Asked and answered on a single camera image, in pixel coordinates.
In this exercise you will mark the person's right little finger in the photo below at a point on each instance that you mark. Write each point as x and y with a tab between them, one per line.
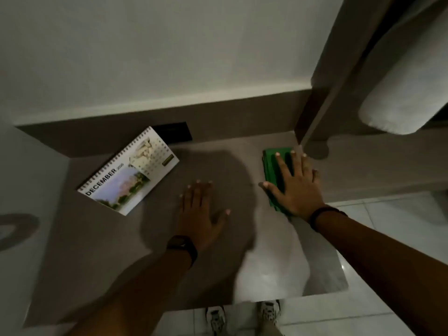
315	177

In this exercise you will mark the person's left white sneaker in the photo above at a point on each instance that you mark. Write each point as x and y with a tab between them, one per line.
216	321

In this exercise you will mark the person's white sneaker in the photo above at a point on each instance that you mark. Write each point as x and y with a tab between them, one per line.
216	321
270	316

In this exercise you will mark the person's left little finger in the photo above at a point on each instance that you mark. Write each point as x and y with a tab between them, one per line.
183	204

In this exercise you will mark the person's left forearm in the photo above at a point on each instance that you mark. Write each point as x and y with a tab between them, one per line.
140	293

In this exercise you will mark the black left wristband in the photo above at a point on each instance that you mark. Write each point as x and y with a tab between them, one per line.
183	245

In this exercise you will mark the green cloth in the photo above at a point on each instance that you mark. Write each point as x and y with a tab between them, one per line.
271	167

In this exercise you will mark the person's left hand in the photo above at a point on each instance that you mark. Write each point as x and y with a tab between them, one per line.
196	220

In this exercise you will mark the person's right hand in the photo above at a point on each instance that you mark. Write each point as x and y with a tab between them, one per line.
301	195

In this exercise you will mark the person's left thumb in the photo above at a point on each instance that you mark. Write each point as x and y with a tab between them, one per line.
222	220

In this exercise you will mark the white spiral desk calendar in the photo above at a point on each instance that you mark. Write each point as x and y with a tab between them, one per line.
127	174

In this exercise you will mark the person's left middle finger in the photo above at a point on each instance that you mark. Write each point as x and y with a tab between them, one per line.
201	194

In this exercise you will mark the black wall socket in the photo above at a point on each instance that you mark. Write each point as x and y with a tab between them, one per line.
173	132

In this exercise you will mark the person's right white sneaker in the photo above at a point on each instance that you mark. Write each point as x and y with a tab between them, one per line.
270	316

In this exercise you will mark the black wristband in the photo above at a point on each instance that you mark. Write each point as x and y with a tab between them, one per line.
325	214
183	245

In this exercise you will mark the black right wristband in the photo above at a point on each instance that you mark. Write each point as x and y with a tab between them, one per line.
325	214

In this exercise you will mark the person's right middle finger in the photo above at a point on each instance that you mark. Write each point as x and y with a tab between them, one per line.
295	163

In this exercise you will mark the person's right forearm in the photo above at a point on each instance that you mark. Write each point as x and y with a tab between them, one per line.
385	269

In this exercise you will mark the person's right thumb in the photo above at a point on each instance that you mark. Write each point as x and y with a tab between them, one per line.
271	191

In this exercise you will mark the brown wooden cabinet panel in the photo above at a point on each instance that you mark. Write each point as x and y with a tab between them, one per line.
336	73

